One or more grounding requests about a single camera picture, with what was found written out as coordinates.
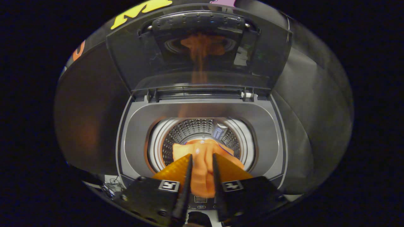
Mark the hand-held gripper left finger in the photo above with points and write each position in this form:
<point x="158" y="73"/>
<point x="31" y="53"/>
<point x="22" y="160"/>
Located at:
<point x="186" y="189"/>

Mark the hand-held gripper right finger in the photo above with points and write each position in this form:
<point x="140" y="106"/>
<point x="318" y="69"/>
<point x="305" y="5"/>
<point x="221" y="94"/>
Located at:
<point x="217" y="189"/>

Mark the yellow-orange polo shirt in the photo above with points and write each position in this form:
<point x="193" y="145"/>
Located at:
<point x="202" y="164"/>

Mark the dark washing machine lid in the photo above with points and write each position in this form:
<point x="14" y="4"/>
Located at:
<point x="132" y="63"/>

